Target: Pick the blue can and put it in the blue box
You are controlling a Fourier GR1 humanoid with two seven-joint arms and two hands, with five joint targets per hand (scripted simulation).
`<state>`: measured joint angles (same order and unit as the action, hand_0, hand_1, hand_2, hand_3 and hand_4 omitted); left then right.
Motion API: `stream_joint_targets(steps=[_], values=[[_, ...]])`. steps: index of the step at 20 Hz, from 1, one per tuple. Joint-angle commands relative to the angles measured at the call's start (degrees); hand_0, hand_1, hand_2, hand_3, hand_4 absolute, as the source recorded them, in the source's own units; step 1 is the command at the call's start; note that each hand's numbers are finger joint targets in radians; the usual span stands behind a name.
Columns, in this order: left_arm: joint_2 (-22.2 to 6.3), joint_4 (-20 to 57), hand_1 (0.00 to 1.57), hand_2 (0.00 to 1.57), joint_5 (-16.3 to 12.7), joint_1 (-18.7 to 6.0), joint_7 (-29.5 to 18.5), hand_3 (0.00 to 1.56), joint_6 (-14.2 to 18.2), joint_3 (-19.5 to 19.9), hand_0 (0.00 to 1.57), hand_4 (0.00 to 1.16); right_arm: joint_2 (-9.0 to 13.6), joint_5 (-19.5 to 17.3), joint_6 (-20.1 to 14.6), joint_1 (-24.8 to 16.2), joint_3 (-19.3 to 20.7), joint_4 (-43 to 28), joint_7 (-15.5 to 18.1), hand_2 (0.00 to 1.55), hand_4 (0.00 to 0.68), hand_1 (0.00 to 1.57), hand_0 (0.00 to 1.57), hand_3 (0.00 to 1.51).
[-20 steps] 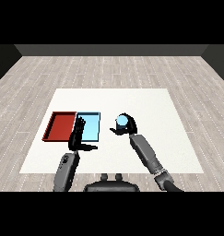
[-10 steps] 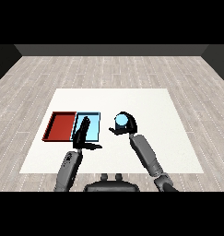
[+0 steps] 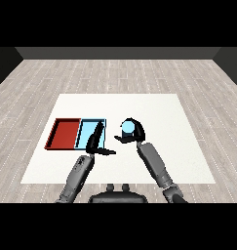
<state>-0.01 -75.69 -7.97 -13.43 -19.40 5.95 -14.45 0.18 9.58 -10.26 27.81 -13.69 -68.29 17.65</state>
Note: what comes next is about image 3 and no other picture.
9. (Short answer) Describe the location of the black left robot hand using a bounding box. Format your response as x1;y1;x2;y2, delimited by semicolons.
85;120;117;156

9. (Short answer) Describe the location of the light blue shallow open box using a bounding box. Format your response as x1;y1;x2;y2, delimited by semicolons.
73;118;107;151

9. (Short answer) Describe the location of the red shallow open box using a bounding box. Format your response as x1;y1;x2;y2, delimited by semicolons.
44;117;82;151

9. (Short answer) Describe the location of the dark grey robot body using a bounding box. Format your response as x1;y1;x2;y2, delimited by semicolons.
88;184;148;204

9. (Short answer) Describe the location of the small blue can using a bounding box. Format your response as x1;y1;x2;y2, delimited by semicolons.
120;120;137;139

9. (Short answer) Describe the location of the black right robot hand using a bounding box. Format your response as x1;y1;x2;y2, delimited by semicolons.
113;117;146;145

